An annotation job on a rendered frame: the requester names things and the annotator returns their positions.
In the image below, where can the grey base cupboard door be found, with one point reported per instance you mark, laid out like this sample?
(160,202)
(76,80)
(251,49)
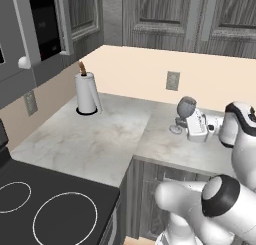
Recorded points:
(156,195)

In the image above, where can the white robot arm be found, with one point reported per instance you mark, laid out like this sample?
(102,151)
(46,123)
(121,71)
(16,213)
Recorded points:
(213,202)

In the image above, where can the black paper towel holder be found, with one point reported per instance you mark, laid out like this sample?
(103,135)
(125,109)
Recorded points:
(82,69)

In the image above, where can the grey wall cupboard door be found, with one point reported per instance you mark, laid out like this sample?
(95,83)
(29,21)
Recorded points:
(230,19)
(83,12)
(160,15)

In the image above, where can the grey wall socket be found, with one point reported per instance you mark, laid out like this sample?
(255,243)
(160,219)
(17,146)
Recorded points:
(172,81)
(30,103)

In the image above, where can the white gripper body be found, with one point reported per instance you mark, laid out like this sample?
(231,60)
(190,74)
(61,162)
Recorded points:
(196,126)

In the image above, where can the black hob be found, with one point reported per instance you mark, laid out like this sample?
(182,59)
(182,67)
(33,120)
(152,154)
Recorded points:
(50,202)

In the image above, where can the white paper towel roll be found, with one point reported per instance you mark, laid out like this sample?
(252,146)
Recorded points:
(86,93)

